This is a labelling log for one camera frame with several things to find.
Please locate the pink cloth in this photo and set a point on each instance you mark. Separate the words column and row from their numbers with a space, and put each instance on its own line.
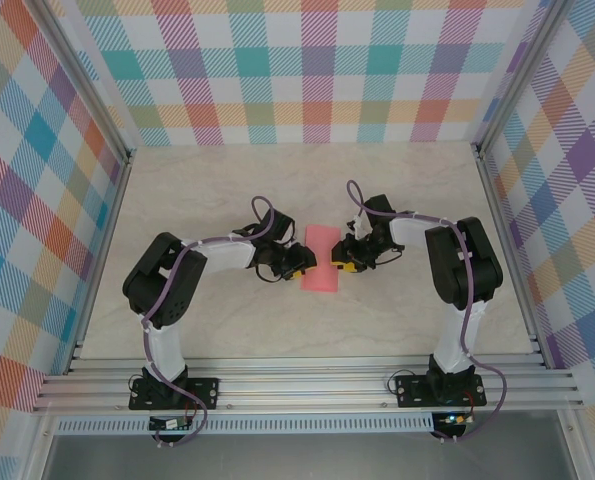
column 322, row 240

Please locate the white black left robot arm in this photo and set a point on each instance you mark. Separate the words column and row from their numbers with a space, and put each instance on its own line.
column 227, row 255

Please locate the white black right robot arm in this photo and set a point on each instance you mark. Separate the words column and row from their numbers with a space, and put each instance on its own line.
column 457, row 340

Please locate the aluminium mounting rail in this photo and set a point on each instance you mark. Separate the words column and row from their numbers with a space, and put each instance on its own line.
column 302, row 385

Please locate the aluminium side rail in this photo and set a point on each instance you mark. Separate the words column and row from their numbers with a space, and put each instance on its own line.
column 512, row 260
column 102, row 260

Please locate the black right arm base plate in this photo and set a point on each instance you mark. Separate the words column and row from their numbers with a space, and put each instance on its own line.
column 412, row 397

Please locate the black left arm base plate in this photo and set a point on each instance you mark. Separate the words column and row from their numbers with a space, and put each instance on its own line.
column 204, row 392

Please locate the aluminium corner post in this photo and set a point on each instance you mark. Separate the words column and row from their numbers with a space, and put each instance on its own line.
column 84, row 85
column 522, row 80

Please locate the aluminium frame leg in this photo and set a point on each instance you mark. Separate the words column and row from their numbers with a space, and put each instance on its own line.
column 574, row 450
column 39, row 450

